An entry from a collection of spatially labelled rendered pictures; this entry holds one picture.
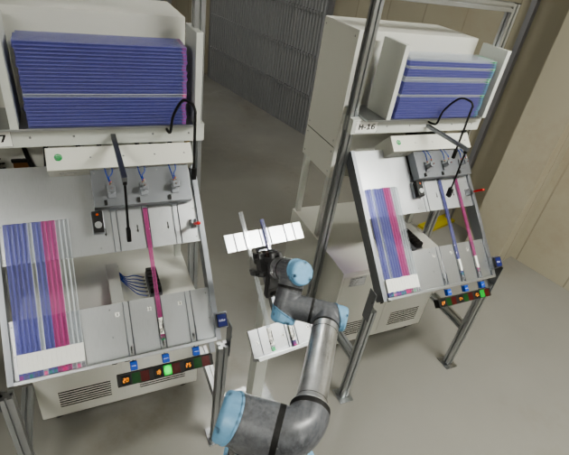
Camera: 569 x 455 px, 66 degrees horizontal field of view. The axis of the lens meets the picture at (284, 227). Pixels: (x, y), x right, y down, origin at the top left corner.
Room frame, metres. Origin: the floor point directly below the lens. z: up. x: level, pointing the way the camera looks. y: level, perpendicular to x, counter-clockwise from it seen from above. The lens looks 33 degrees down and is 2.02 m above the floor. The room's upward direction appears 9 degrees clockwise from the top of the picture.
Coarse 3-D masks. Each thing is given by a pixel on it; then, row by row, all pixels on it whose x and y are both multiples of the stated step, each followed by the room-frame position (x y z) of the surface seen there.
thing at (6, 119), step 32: (0, 32) 1.30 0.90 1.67; (192, 32) 1.57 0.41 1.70; (0, 64) 1.25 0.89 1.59; (192, 64) 1.56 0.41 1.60; (192, 96) 1.55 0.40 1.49; (0, 128) 1.24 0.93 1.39; (32, 128) 1.28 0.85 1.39; (64, 128) 1.32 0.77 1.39; (96, 128) 1.37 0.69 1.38; (128, 128) 1.42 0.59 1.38; (160, 288) 1.40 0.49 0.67; (32, 416) 0.95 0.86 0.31
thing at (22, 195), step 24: (24, 168) 1.29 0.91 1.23; (0, 192) 1.20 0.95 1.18; (24, 192) 1.23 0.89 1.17; (48, 192) 1.26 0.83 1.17; (72, 192) 1.30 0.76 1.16; (192, 192) 1.47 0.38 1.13; (0, 216) 1.15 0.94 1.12; (24, 216) 1.18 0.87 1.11; (48, 216) 1.21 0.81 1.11; (72, 216) 1.24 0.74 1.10; (120, 216) 1.31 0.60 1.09; (168, 216) 1.38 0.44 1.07; (192, 216) 1.41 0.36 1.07; (0, 240) 1.10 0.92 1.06; (72, 240) 1.19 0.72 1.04; (96, 240) 1.22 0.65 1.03; (120, 240) 1.25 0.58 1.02; (144, 240) 1.28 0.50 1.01; (168, 240) 1.31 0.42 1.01; (192, 240) 1.35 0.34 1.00
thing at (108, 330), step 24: (96, 312) 1.05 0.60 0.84; (120, 312) 1.08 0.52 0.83; (144, 312) 1.11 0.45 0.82; (168, 312) 1.14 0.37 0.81; (192, 312) 1.17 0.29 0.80; (96, 336) 1.00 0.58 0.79; (120, 336) 1.03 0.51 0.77; (144, 336) 1.05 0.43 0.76; (168, 336) 1.08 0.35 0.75; (96, 360) 0.95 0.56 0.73
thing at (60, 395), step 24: (96, 264) 1.55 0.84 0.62; (120, 264) 1.58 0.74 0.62; (144, 264) 1.60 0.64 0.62; (168, 264) 1.63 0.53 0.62; (96, 288) 1.39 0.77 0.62; (144, 288) 1.44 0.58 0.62; (168, 288) 1.47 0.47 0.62; (192, 288) 1.49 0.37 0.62; (144, 360) 1.30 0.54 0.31; (48, 384) 1.11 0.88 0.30; (72, 384) 1.15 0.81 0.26; (96, 384) 1.19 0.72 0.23; (144, 384) 1.29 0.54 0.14; (168, 384) 1.35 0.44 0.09; (48, 408) 1.10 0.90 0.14; (72, 408) 1.14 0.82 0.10
